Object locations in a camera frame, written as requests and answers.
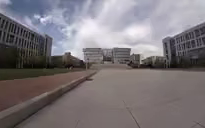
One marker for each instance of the wide stone stairs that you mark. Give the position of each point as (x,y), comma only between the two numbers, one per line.
(111,66)

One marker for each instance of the white twin-block building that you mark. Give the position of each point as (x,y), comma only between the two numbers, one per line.
(121,54)

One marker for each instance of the low brown building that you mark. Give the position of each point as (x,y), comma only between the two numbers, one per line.
(69,59)

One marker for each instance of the small pale building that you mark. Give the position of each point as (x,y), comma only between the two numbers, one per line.
(135,58)

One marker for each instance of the grey paved plaza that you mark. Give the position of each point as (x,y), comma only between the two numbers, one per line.
(140,93)

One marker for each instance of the low pale building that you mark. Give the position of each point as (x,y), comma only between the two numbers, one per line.
(154,60)

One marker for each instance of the grey stone kerb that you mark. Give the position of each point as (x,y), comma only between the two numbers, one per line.
(43,100)

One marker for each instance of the row of trees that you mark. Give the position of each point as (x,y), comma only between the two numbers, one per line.
(26,60)

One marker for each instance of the green grass lawn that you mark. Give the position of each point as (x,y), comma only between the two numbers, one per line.
(23,72)

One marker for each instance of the red brick strip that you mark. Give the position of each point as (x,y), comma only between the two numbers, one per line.
(23,89)

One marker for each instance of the long grey building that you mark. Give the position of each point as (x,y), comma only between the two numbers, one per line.
(16,36)

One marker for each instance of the grey building with windows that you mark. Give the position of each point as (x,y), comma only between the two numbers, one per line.
(193,43)

